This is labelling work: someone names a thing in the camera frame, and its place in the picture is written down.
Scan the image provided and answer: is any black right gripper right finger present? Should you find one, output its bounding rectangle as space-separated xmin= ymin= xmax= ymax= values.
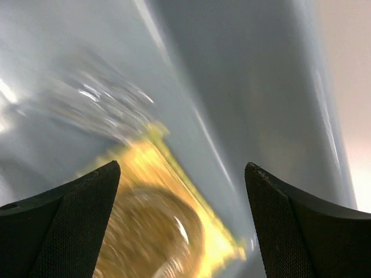
xmin=245 ymin=163 xmax=370 ymax=277

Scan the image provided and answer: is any bamboo woven mat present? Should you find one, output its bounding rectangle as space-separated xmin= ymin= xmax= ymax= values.
xmin=80 ymin=123 xmax=246 ymax=277

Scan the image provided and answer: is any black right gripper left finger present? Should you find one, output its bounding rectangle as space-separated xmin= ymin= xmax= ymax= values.
xmin=1 ymin=161 xmax=121 ymax=277

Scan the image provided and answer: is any grey plastic bin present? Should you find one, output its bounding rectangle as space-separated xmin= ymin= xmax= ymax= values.
xmin=1 ymin=1 xmax=356 ymax=277

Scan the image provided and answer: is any clear glass oval dish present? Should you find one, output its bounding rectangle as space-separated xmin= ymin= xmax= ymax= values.
xmin=93 ymin=186 xmax=204 ymax=278

